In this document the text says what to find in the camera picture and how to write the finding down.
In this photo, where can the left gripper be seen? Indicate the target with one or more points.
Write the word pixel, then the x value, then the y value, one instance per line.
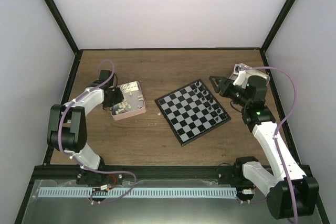
pixel 120 97

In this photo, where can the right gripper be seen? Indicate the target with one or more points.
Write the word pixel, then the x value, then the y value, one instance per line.
pixel 217 89

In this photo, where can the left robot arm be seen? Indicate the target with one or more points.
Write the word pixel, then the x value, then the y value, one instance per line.
pixel 67 127

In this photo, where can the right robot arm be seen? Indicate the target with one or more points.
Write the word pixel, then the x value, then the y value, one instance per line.
pixel 289 191

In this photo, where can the white chess pieces in tin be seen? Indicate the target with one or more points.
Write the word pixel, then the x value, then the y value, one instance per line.
pixel 123 107

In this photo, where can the pink metal tin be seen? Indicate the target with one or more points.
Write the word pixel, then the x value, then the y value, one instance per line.
pixel 133 94

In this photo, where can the yellow metal tin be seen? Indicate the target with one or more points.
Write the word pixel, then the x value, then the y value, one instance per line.
pixel 242 79

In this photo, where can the black white chessboard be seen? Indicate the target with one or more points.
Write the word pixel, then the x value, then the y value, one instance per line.
pixel 189 114

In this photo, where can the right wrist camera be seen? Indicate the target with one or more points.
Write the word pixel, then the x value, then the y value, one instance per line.
pixel 239 67

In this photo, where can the black aluminium frame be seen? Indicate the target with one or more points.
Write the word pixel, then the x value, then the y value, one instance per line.
pixel 234 177

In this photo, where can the light blue slotted rail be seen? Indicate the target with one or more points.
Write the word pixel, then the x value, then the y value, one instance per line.
pixel 80 192

